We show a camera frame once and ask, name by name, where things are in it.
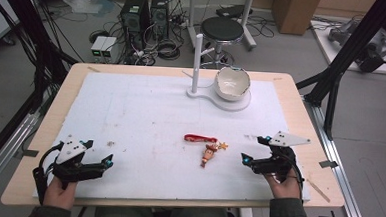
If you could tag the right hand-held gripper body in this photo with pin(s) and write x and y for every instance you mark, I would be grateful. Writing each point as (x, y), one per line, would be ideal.
(281, 139)

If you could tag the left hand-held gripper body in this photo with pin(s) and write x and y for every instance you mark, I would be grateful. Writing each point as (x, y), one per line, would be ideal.
(69, 150)

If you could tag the person's left hand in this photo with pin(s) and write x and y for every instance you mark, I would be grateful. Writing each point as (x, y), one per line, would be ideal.
(59, 195)

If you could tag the person's right hand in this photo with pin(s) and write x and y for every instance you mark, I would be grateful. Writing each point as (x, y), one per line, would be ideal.
(285, 188)

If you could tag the black tape piece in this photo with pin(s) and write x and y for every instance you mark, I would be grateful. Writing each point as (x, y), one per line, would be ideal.
(30, 153)
(328, 164)

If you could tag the white foam board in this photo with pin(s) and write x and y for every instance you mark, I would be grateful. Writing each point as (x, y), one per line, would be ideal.
(147, 119)

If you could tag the person's left leg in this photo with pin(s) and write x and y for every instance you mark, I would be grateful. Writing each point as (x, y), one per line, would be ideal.
(125, 216)

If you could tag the long wooden stick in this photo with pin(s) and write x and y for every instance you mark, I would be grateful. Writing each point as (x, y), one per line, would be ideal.
(318, 190)

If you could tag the white eggshell-shaped bowl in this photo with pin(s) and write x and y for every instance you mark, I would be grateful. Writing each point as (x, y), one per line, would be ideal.
(232, 84)

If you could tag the short wooden stick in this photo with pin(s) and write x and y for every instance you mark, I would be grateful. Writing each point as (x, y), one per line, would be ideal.
(93, 69)

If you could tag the white power supply box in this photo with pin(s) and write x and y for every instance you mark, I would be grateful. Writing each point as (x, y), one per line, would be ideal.
(109, 46)
(97, 46)

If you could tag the white stand with pole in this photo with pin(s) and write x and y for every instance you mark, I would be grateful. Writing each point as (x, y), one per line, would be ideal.
(197, 65)

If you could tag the black round stool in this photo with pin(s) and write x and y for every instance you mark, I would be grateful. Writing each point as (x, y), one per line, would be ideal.
(222, 29)

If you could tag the grey machine on platform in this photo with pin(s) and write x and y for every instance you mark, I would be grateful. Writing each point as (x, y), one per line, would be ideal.
(372, 53)

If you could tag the brown cardboard box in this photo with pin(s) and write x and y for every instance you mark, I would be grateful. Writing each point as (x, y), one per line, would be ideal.
(294, 12)

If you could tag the black flat case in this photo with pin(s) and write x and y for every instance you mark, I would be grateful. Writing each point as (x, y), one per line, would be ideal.
(232, 11)

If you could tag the large black computer tower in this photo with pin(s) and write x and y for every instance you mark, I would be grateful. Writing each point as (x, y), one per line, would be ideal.
(135, 17)

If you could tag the clear plastic bag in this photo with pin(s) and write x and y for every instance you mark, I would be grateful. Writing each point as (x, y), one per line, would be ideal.
(86, 5)

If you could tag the small black computer tower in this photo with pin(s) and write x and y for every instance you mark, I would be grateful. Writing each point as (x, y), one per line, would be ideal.
(160, 15)

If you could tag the aluminium floor rail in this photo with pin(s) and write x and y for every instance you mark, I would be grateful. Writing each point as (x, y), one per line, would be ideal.
(8, 149)
(339, 176)

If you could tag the black metal frame post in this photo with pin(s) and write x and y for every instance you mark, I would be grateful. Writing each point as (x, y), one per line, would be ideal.
(17, 19)
(354, 47)

